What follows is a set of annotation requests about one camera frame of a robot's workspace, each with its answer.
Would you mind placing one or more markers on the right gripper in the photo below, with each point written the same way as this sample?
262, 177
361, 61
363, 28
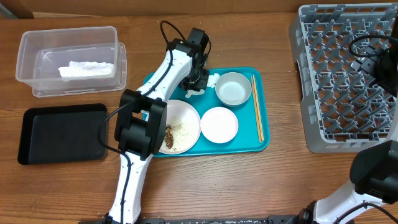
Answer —
366, 64

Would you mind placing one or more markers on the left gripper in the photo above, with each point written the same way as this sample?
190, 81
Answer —
203, 83

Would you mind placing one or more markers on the small white napkin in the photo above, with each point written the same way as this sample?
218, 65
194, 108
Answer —
210, 84

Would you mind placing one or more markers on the large white napkin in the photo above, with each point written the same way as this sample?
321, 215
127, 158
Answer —
86, 69

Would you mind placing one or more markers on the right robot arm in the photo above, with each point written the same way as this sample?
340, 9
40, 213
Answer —
373, 186

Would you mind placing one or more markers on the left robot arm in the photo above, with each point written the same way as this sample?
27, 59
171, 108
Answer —
141, 118

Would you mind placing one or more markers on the grey dishwasher rack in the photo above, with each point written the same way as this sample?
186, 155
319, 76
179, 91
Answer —
316, 33

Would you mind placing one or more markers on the grey bowl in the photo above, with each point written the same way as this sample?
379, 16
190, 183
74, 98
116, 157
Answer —
233, 89

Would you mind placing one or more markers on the large white plate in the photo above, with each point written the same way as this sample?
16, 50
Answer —
185, 121

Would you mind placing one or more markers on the small white bowl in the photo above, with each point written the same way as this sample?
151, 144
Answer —
219, 125

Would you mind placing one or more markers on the left wooden chopstick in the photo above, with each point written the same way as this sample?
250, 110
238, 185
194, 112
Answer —
256, 108

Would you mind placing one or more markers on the wooden chopstick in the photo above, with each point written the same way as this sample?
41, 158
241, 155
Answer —
256, 108
260, 115

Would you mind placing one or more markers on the right wooden chopstick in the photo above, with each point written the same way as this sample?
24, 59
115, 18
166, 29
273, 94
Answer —
260, 115

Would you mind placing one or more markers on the brown food scrap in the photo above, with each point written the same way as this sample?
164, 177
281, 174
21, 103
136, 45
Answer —
169, 138

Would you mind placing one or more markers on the teal serving tray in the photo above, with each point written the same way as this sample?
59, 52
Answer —
246, 139

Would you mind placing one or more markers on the clear plastic container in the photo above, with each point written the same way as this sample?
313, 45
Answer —
35, 40

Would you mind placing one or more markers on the black plastic tray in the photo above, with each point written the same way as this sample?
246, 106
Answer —
61, 134

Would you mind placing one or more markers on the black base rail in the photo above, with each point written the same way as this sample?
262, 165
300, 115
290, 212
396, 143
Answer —
273, 219

